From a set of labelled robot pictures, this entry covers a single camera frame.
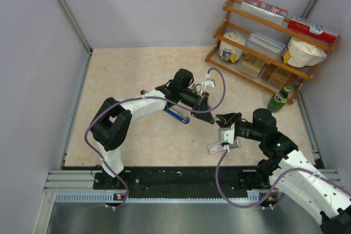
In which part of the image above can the aluminium frame rail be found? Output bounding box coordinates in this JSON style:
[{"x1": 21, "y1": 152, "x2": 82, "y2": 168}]
[{"x1": 43, "y1": 169, "x2": 343, "y2": 193}]

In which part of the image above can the dark brown cardboard box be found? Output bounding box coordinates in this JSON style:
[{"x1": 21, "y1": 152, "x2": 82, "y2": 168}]
[{"x1": 261, "y1": 64, "x2": 298, "y2": 89}]

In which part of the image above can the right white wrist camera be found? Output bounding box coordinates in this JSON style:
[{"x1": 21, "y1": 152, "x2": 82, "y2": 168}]
[{"x1": 219, "y1": 124, "x2": 235, "y2": 145}]

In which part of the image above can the white bag with yellow label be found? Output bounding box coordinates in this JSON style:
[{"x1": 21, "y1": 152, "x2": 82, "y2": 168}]
[{"x1": 281, "y1": 37, "x2": 327, "y2": 68}]

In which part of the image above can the red foil roll box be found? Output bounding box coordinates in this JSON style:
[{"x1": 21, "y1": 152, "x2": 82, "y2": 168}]
[{"x1": 240, "y1": 0, "x2": 288, "y2": 25}]

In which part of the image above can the small white stapler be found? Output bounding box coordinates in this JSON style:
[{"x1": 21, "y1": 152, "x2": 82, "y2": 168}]
[{"x1": 216, "y1": 118, "x2": 225, "y2": 127}]

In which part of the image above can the green glass bottle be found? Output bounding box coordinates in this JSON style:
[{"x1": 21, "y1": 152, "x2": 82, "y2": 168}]
[{"x1": 267, "y1": 84, "x2": 292, "y2": 113}]

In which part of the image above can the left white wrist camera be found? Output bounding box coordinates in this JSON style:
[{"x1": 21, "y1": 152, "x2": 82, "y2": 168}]
[{"x1": 202, "y1": 79, "x2": 216, "y2": 89}]

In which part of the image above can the silver grey long box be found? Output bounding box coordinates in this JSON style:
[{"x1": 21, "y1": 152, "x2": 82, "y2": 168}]
[{"x1": 246, "y1": 32, "x2": 286, "y2": 60}]

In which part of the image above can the red white staple box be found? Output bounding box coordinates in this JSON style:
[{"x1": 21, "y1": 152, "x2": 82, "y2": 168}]
[{"x1": 207, "y1": 139, "x2": 241, "y2": 155}]

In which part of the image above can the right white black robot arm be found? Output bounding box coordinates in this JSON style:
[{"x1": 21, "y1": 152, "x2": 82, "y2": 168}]
[{"x1": 216, "y1": 108, "x2": 350, "y2": 233}]

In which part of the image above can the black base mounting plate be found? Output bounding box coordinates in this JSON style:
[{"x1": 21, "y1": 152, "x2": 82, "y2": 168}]
[{"x1": 93, "y1": 165, "x2": 275, "y2": 198}]

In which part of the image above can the white jar with label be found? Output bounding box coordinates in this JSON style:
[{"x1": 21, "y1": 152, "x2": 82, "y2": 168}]
[{"x1": 219, "y1": 31, "x2": 246, "y2": 63}]

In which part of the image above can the blue metal stapler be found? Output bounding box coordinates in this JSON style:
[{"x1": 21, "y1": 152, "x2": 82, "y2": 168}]
[{"x1": 163, "y1": 107, "x2": 190, "y2": 124}]

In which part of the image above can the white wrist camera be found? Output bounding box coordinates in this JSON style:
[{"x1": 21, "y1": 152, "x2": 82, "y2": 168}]
[
  {"x1": 219, "y1": 124, "x2": 235, "y2": 145},
  {"x1": 202, "y1": 79, "x2": 216, "y2": 89}
]

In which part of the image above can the wooden three-tier shelf rack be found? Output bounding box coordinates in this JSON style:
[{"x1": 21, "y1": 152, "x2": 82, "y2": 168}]
[{"x1": 205, "y1": 0, "x2": 339, "y2": 104}]

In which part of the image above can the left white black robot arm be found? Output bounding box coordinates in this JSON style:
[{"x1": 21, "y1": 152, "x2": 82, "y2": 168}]
[{"x1": 88, "y1": 69, "x2": 214, "y2": 189}]

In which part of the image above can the grey slotted cable duct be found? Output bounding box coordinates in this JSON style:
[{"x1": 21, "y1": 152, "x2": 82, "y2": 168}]
[{"x1": 55, "y1": 191, "x2": 263, "y2": 205}]

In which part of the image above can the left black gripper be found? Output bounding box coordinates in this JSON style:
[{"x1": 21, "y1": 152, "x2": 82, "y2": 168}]
[{"x1": 178, "y1": 88, "x2": 214, "y2": 124}]

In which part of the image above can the red white wrap box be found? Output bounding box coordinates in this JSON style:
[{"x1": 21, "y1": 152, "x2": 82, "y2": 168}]
[{"x1": 287, "y1": 16, "x2": 338, "y2": 44}]

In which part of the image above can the light brown cardboard box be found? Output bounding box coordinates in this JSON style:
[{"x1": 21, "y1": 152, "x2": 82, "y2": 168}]
[{"x1": 240, "y1": 54, "x2": 265, "y2": 78}]

